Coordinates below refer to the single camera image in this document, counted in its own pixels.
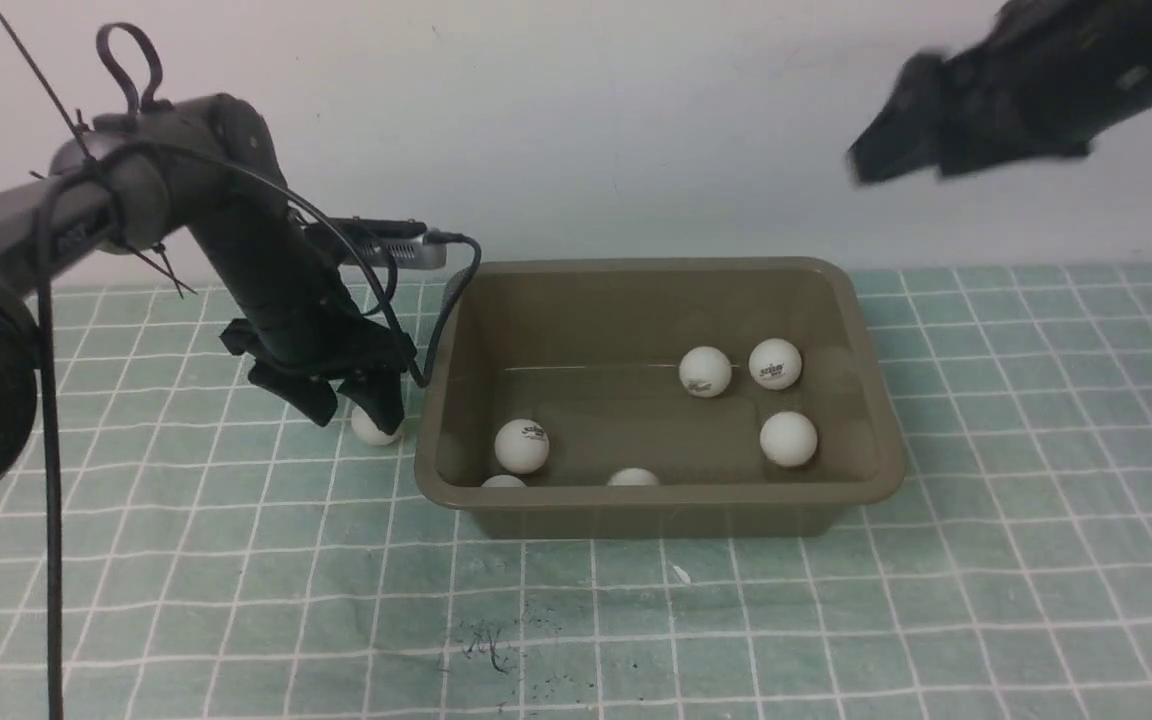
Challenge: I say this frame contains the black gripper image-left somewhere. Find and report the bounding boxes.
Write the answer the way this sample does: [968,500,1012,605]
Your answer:
[220,300,415,432]

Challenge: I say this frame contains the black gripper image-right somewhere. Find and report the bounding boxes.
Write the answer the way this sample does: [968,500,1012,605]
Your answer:
[846,1,1114,185]

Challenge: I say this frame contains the plain white ping-pong ball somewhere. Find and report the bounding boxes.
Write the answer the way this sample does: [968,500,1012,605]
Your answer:
[482,473,526,488]

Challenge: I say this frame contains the white ping-pong ball with logo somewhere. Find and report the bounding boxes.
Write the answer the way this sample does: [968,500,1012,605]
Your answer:
[494,418,550,475]

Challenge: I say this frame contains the black robot arm image-left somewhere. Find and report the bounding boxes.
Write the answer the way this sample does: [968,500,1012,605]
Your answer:
[0,94,414,480]

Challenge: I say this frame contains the olive plastic bin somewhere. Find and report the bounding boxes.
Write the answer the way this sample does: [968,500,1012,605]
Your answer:
[414,258,908,541]

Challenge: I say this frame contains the green checkered tablecloth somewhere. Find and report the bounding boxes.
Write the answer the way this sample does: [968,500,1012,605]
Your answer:
[0,262,1152,720]

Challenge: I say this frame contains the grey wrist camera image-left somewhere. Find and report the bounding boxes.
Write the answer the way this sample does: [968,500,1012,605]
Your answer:
[303,217,447,272]

